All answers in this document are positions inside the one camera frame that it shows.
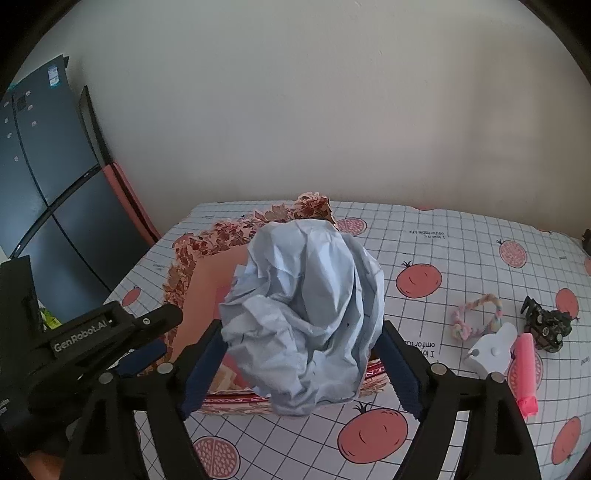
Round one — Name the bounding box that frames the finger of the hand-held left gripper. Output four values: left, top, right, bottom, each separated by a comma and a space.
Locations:
121, 302, 184, 343
117, 342, 168, 376

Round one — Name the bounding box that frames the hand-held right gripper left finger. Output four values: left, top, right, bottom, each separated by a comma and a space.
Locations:
59, 318, 228, 480

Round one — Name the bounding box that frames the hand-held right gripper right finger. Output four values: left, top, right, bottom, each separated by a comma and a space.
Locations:
373, 320, 542, 480

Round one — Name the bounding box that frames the pink floral storage box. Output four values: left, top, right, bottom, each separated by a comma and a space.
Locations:
163, 193, 391, 416

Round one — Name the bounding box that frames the paper ball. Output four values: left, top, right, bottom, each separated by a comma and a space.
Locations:
218, 219, 386, 417

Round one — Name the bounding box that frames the black toy car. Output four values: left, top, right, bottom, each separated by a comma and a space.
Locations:
526, 308, 574, 354

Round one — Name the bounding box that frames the person's left forearm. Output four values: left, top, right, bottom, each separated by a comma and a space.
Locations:
23, 450, 63, 480

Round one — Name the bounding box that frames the fruit-print checked desktop cloth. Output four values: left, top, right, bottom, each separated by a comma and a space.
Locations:
108, 199, 591, 480

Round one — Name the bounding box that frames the green yellow packet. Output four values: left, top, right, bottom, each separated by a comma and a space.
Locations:
40, 302, 63, 330

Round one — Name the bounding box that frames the white bunny-shaped toy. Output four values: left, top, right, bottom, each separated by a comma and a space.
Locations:
466, 322, 518, 380

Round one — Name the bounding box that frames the pink board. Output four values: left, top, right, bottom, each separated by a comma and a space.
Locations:
102, 162, 161, 245

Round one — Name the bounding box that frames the pink plastic tube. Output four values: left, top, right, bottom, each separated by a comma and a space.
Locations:
507, 333, 540, 418

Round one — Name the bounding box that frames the dark blue refrigerator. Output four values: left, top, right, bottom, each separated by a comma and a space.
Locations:
0, 55, 160, 305

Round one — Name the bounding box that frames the pastel braided hair tie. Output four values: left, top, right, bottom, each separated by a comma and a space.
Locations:
451, 293, 504, 342

